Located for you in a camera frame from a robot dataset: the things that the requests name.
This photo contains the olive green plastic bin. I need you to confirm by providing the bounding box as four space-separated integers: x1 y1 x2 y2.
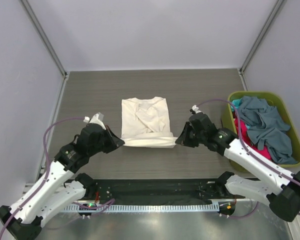
221 91 300 168

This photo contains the cream white t shirt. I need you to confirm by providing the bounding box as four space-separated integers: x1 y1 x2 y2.
121 96 177 149

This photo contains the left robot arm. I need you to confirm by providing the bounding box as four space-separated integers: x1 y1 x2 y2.
0 123 125 240

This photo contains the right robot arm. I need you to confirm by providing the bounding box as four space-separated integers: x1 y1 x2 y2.
175 110 300 222

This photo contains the teal t shirt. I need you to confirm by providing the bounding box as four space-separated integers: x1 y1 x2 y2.
230 98 242 112

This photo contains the red t shirt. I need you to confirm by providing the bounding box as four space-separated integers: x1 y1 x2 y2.
232 112 272 161

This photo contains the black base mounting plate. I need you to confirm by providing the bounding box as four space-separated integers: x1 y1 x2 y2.
83 178 235 206

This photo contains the grey blue t shirt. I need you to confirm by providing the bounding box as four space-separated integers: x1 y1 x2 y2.
237 95 297 165

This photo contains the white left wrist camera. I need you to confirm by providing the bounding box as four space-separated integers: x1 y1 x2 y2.
83 112 106 130

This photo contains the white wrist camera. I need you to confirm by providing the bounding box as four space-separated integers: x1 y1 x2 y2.
83 112 106 130
189 105 201 115

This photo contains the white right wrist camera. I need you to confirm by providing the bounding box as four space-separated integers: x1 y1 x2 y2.
189 105 201 115

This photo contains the white slotted cable duct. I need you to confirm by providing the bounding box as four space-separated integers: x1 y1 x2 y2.
61 202 220 214

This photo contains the right aluminium corner post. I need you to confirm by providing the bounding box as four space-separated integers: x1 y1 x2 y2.
238 0 287 76

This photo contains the aluminium corner post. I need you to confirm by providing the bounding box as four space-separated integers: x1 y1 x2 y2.
238 0 287 76
19 0 67 79

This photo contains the left aluminium corner post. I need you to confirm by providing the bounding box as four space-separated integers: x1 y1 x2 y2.
19 0 67 79

